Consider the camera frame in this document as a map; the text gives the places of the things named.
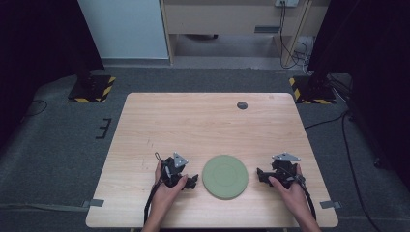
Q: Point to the black stand base striped tape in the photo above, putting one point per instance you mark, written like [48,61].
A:
[92,88]
[311,92]

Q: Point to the grey tape strip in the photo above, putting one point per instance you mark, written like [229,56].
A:
[94,203]
[330,204]

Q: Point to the person's right hand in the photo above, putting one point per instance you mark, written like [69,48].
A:
[295,198]

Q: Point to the black curtain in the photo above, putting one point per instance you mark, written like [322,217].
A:
[38,48]
[370,64]

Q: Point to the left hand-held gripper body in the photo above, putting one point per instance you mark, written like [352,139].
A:
[170,170]

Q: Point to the grey round table grommet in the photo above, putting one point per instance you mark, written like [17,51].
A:
[242,105]

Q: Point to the white power socket box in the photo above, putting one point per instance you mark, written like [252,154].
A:
[286,2]

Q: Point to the person's left hand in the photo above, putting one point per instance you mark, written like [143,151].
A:
[164,198]

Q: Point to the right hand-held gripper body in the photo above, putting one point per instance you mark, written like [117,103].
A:
[285,170]

